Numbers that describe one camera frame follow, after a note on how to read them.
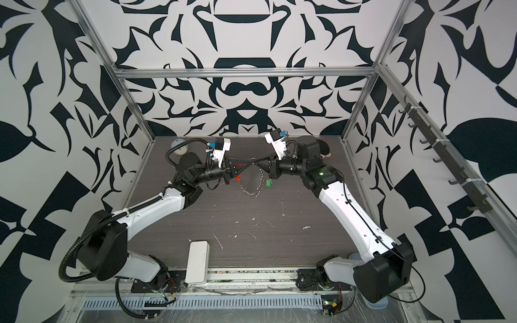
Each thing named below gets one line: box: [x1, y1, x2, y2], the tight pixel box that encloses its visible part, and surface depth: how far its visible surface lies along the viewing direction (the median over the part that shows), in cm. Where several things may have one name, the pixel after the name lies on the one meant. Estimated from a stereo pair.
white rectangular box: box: [185, 240, 211, 285], surface depth 76 cm
